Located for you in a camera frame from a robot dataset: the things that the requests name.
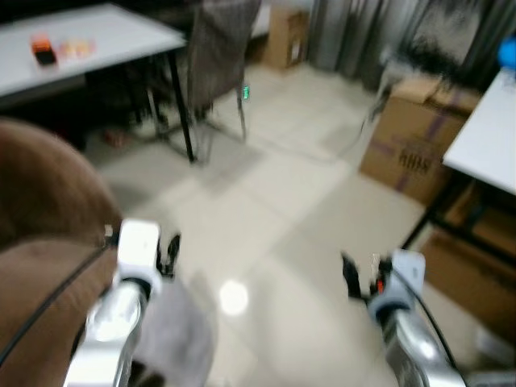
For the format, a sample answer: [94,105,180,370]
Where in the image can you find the small cardboard box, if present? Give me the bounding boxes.
[264,6,312,71]

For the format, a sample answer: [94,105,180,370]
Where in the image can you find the orange and black box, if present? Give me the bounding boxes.
[30,33,60,68]

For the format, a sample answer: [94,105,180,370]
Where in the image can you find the brown sofa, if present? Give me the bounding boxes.
[0,116,123,387]

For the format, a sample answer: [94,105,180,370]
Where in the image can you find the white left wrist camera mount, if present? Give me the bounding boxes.
[116,218,163,283]

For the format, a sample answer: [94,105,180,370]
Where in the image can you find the plain brown cardboard box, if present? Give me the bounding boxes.
[418,184,516,343]

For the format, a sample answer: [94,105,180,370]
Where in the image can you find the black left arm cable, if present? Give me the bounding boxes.
[0,240,119,368]

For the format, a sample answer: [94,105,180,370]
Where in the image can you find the blue round object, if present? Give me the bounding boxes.
[497,35,516,72]

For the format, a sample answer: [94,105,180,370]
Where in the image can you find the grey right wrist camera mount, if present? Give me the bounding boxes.
[367,251,427,317]

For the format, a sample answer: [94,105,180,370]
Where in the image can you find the brown fabric chair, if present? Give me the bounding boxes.
[148,0,264,165]

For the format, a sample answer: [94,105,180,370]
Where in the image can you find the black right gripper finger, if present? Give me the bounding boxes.
[340,252,363,302]

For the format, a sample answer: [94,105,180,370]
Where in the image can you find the grey curtain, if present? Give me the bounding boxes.
[310,0,516,91]

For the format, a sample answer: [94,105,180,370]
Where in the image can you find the white table with black legs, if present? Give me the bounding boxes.
[0,3,199,164]

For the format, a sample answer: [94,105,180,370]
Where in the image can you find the white table with black frame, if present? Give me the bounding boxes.
[401,68,516,267]

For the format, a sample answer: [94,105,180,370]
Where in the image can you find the clear pink packet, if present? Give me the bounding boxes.
[60,38,98,60]

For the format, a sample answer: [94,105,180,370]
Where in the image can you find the printed cardboard box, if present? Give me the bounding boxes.
[358,75,486,207]

